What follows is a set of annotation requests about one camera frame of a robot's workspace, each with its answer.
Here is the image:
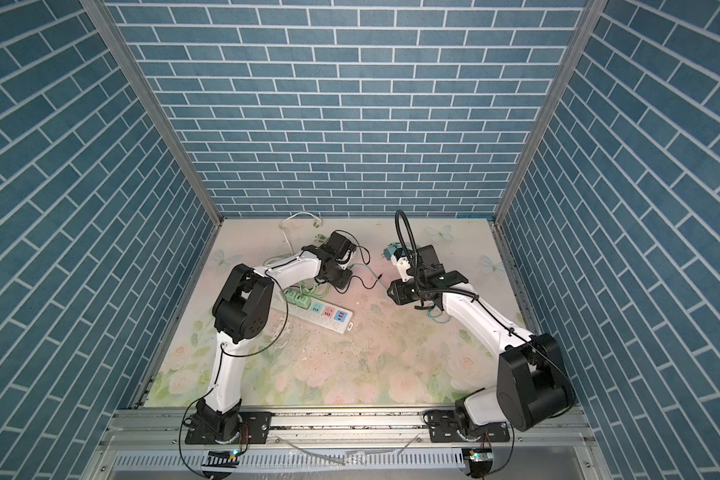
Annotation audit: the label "white power strip cord plug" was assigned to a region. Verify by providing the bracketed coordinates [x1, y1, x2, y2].
[263, 211, 323, 266]

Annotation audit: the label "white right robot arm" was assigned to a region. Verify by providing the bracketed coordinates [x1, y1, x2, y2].
[387, 210, 577, 439]

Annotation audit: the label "black USB cable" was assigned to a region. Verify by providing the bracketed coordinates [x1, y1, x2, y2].
[344, 266, 388, 292]

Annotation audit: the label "white power strip colourful sockets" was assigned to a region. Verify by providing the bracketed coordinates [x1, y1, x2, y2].
[272, 291, 353, 334]

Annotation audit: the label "light green charger with prongs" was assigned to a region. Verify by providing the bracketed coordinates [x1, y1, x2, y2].
[284, 289, 302, 304]

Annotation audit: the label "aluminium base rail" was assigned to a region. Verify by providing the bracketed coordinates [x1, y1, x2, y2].
[84, 406, 609, 479]

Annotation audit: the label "light green charger adapter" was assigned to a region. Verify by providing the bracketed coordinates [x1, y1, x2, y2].
[293, 293, 312, 310]

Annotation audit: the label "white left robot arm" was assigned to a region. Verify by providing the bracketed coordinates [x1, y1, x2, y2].
[179, 230, 370, 445]

